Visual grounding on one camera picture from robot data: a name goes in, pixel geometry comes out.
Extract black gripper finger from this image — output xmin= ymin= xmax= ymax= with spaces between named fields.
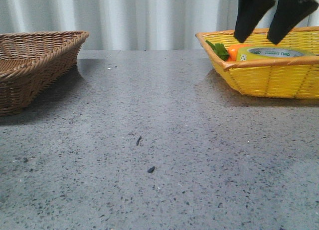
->
xmin=267 ymin=0 xmax=319 ymax=44
xmin=234 ymin=0 xmax=275 ymax=40

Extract yellow packing tape roll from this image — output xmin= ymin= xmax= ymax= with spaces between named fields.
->
xmin=236 ymin=46 xmax=315 ymax=61

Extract orange toy carrot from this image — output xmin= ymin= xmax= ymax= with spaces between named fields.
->
xmin=205 ymin=40 xmax=251 ymax=61

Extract yellow wicker basket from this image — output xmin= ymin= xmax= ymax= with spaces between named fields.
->
xmin=196 ymin=26 xmax=319 ymax=99

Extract white pleated curtain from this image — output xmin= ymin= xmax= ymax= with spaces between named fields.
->
xmin=0 ymin=0 xmax=319 ymax=51

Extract brown wicker basket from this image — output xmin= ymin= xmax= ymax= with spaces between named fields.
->
xmin=0 ymin=30 xmax=89 ymax=116

